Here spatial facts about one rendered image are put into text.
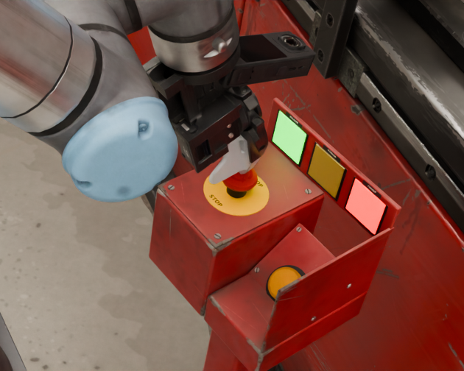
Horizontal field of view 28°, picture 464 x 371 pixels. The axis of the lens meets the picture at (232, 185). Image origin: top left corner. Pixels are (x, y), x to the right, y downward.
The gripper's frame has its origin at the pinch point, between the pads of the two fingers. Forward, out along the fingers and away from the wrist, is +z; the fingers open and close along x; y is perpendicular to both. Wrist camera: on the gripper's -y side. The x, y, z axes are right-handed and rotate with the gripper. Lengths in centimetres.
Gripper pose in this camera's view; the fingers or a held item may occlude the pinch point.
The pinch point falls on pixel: (244, 159)
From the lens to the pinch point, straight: 97.3
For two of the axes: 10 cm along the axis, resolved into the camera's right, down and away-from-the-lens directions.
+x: 6.2, 6.1, -4.9
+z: 1.3, 5.4, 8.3
